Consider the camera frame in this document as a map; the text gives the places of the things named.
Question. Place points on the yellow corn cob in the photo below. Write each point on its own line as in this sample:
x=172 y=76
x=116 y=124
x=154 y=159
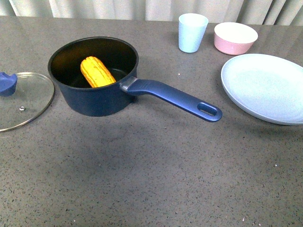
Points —
x=96 y=73

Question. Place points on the glass lid with blue knob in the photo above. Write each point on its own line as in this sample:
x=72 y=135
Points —
x=23 y=97

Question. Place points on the dark blue saucepan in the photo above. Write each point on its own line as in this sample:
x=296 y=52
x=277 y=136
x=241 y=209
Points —
x=121 y=59

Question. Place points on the light blue cup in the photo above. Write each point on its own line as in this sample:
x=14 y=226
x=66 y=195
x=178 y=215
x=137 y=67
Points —
x=191 y=29

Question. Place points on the pink bowl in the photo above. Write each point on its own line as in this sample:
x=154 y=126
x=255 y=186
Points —
x=234 y=38

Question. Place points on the light blue plate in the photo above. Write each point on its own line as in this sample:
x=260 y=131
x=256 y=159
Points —
x=267 y=87

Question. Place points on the white curtain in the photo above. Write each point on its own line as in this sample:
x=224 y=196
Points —
x=253 y=12

